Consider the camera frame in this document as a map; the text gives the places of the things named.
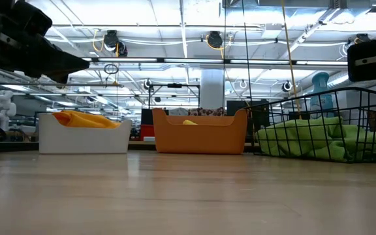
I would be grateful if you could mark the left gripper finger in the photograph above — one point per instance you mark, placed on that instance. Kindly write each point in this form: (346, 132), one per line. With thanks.
(57, 76)
(54, 60)

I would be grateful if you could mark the orange towel with white tag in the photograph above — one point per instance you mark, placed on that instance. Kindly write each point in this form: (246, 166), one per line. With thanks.
(100, 122)

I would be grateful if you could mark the yellow microfiber towel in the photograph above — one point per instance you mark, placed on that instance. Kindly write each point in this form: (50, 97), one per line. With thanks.
(189, 122)

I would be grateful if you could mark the clear bottle with blue cap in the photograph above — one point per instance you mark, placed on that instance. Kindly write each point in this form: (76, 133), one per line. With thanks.
(320, 94)

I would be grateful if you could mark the white plastic basket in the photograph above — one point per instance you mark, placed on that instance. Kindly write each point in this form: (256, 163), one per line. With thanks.
(83, 142)

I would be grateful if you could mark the red box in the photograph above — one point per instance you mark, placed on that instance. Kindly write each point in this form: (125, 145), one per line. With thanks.
(147, 132)

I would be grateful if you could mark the long ceiling light bar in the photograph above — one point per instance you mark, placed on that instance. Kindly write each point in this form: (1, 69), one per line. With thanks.
(175, 60)

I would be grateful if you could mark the floral patterned cushion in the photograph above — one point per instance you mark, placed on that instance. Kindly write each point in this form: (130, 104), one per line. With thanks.
(207, 112)

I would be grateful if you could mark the white round column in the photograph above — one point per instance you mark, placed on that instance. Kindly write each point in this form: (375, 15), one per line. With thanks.
(212, 88)

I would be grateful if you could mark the orange plastic basket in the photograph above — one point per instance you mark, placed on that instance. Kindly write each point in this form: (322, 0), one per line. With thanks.
(201, 140)

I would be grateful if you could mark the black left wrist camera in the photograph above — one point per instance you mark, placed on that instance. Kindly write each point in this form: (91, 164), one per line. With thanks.
(33, 18)

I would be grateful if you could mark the black aluminium rig frame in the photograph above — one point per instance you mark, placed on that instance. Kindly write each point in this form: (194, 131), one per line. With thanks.
(11, 147)

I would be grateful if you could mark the black metal frame stand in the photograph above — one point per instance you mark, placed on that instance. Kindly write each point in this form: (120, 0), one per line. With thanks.
(174, 85)

